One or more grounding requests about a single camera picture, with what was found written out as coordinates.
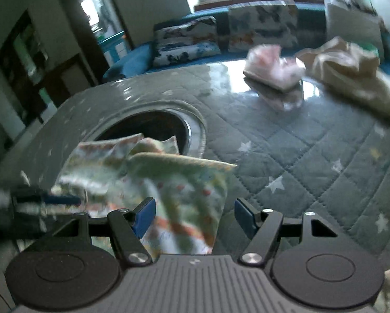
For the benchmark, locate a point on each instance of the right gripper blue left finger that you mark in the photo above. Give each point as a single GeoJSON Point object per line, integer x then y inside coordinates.
{"type": "Point", "coordinates": [127, 229]}

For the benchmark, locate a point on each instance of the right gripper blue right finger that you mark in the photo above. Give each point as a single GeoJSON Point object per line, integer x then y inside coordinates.
{"type": "Point", "coordinates": [262, 228]}

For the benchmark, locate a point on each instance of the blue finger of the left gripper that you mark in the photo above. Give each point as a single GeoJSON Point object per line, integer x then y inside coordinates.
{"type": "Point", "coordinates": [48, 199]}

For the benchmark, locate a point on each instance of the green patterned baby garment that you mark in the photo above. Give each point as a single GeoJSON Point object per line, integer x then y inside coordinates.
{"type": "Point", "coordinates": [190, 193]}

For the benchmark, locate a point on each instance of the grey star quilted table cover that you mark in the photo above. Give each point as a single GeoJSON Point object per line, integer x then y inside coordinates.
{"type": "Point", "coordinates": [314, 152]}

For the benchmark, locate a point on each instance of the dark wooden cabinet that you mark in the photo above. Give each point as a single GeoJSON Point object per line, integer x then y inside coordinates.
{"type": "Point", "coordinates": [36, 83]}

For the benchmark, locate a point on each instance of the pink white folded garment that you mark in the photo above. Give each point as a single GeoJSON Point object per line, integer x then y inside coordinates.
{"type": "Point", "coordinates": [265, 65]}

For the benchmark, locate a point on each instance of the cream crumpled garment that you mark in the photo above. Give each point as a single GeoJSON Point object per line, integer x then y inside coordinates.
{"type": "Point", "coordinates": [350, 71]}

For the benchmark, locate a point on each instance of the butterfly cushion left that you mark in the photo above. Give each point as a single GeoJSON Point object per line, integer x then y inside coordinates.
{"type": "Point", "coordinates": [193, 40]}

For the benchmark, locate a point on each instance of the butterfly cushion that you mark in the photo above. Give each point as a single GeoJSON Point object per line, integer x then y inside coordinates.
{"type": "Point", "coordinates": [262, 23]}
{"type": "Point", "coordinates": [193, 40]}

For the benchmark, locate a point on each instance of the blue sofa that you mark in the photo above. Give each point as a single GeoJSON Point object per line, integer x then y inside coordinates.
{"type": "Point", "coordinates": [311, 33]}

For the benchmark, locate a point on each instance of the butterfly cushion centre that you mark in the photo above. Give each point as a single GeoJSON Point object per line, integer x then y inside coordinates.
{"type": "Point", "coordinates": [262, 23]}

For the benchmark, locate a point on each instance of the grey pillow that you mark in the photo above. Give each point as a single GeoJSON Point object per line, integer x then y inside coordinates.
{"type": "Point", "coordinates": [346, 19]}

